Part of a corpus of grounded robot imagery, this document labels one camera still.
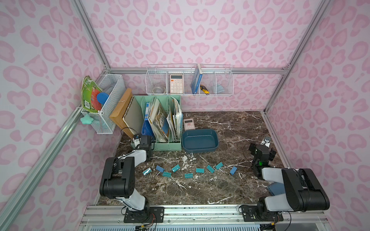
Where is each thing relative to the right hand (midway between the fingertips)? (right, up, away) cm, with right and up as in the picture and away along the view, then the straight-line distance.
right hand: (263, 142), depth 90 cm
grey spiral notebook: (-77, +16, -7) cm, 79 cm away
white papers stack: (-54, +14, -4) cm, 56 cm away
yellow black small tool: (-36, +34, +4) cm, 50 cm away
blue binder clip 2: (-19, -16, -3) cm, 25 cm away
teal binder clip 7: (-27, -14, 0) cm, 31 cm away
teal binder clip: (-71, -17, -3) cm, 73 cm away
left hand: (-80, -5, +5) cm, 80 cm away
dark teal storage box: (-39, 0, +13) cm, 41 cm away
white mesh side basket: (-88, +13, -18) cm, 91 cm away
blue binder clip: (-64, -16, -1) cm, 66 cm away
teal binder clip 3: (-54, -15, -1) cm, 56 cm away
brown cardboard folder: (-82, +17, -15) cm, 85 cm away
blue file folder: (-73, +8, +1) cm, 73 cm away
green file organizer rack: (-60, +26, 0) cm, 66 cm away
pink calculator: (-46, +11, +21) cm, 52 cm away
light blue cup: (-25, +36, +11) cm, 45 cm away
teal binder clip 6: (-33, -16, -2) cm, 36 cm away
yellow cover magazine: (-64, +13, -2) cm, 66 cm away
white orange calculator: (-54, +38, +4) cm, 66 cm away
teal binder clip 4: (-46, -20, 0) cm, 51 cm away
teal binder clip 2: (-59, -19, -3) cm, 62 cm away
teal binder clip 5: (-40, -17, -1) cm, 43 cm away
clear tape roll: (-66, +34, +6) cm, 74 cm away
